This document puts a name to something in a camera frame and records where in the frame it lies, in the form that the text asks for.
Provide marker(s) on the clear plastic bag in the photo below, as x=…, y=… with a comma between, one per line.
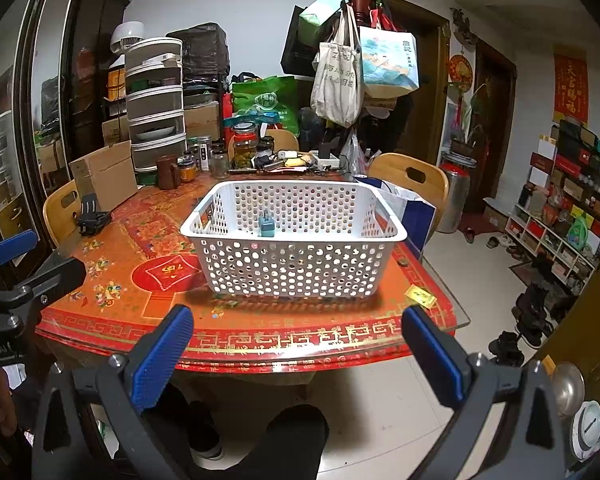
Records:
x=352, y=155

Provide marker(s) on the person's right leg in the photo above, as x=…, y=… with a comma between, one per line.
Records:
x=280, y=440

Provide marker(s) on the green shopping bag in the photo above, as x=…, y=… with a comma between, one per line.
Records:
x=280, y=105

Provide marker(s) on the pair of slippers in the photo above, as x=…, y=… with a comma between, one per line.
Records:
x=497, y=241

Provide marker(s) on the white and blue paper bag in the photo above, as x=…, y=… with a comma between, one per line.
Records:
x=415, y=215

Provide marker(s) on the large glass pickle jar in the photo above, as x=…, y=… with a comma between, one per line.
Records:
x=243, y=150

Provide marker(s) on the pair of black shoes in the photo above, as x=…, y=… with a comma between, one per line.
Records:
x=507, y=349

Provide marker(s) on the dark wooden door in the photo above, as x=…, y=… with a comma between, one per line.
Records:
x=495, y=110

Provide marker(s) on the blue charger plug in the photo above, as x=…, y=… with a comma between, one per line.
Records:
x=267, y=227

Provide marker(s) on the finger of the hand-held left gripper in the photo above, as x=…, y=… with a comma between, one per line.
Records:
x=60, y=275
x=12, y=249

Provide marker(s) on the pair of black boots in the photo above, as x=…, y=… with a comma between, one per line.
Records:
x=530, y=307

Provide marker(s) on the stack of gift boxes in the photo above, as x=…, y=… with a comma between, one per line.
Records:
x=580, y=170

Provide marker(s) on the white desk fan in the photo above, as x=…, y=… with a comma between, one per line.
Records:
x=127, y=35

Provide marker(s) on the yellow card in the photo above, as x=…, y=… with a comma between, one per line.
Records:
x=420, y=296

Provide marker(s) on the white round dial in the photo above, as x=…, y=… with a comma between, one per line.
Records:
x=587, y=427

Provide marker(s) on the black paper bag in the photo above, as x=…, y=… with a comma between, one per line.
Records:
x=295, y=50

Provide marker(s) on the red floral tablecloth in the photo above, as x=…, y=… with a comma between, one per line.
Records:
x=155, y=272

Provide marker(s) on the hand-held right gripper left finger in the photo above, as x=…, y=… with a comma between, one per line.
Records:
x=160, y=360

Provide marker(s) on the person's left leg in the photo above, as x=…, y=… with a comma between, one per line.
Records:
x=180, y=420

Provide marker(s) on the white cube shelf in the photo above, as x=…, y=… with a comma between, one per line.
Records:
x=540, y=240

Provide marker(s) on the black plastic bag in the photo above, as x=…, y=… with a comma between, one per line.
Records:
x=202, y=50

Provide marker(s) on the brown carton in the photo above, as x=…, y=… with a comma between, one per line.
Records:
x=202, y=121

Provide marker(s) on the red wall scroll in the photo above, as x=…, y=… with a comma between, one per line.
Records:
x=570, y=85

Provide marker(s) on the open cardboard box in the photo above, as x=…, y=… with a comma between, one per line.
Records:
x=105, y=175

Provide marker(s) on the yellow packet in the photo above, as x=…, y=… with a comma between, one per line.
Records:
x=296, y=161

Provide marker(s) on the person's leg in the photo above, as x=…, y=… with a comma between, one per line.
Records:
x=180, y=420
x=280, y=440

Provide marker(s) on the round red wall ornament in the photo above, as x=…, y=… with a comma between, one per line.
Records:
x=460, y=69

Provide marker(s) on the white power strip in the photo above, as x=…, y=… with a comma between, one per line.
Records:
x=325, y=160

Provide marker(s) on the white canvas tote bag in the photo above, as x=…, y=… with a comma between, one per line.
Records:
x=337, y=90

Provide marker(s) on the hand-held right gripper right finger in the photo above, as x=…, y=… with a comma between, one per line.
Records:
x=437, y=360

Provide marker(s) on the metal canister with red lid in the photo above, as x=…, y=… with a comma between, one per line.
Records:
x=455, y=200

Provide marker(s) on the jar with orange contents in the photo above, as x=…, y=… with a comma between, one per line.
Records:
x=188, y=171

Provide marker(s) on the white drawer tower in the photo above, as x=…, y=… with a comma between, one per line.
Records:
x=155, y=105

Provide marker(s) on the metal door knob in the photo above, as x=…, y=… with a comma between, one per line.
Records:
x=567, y=389

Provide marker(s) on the empty glass jar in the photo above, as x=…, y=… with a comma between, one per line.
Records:
x=219, y=164

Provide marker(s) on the white perforated plastic basket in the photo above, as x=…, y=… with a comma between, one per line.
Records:
x=292, y=236

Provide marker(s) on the green detergent bottle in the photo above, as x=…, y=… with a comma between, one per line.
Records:
x=578, y=230

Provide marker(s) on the black phone holder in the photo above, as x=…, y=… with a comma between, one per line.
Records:
x=94, y=220

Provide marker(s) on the printed tote bag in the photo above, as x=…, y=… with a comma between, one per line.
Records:
x=387, y=62

